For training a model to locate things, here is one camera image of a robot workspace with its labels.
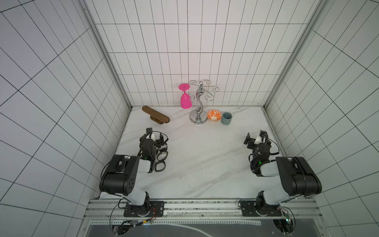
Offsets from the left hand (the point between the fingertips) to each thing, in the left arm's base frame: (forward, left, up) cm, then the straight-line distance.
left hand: (153, 135), depth 94 cm
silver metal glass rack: (+21, -28, -7) cm, 36 cm away
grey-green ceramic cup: (+17, -51, -2) cm, 54 cm away
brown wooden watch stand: (+17, +1, -1) cm, 17 cm away
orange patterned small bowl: (+21, -43, -4) cm, 48 cm away
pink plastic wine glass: (+21, -21, +12) cm, 32 cm away
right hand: (-1, -67, +4) cm, 68 cm away
